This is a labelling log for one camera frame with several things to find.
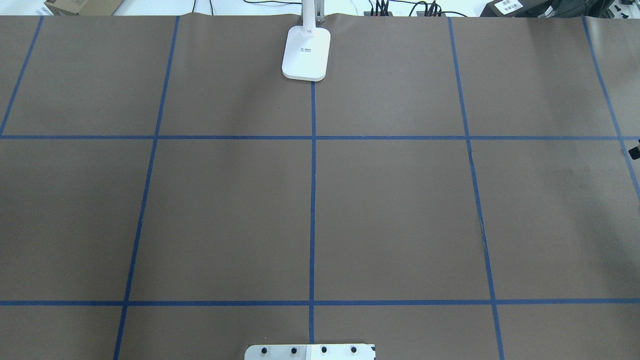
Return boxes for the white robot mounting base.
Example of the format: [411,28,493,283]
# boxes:
[244,343,377,360]

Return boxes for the cardboard box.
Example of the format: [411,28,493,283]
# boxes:
[43,0,124,16]

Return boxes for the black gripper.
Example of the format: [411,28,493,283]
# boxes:
[628,146,640,160]

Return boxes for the black labelled box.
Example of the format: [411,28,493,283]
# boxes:
[480,0,600,18]

